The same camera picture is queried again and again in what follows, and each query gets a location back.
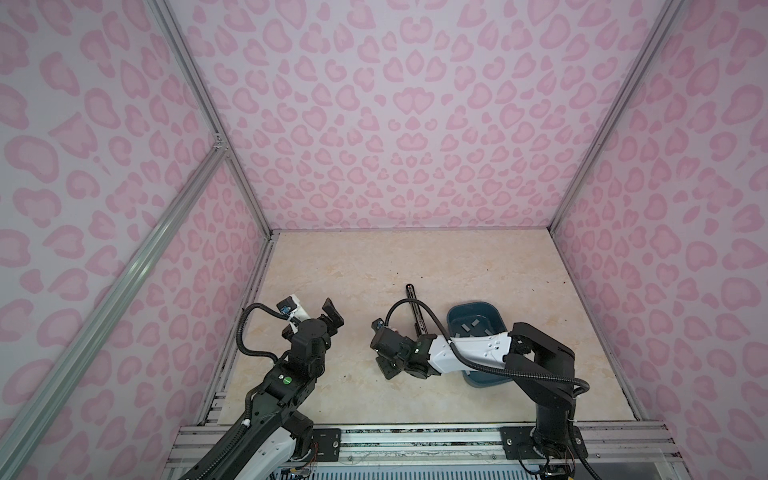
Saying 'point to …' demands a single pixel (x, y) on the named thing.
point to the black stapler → (417, 313)
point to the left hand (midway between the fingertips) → (319, 303)
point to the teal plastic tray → (466, 319)
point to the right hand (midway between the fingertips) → (385, 357)
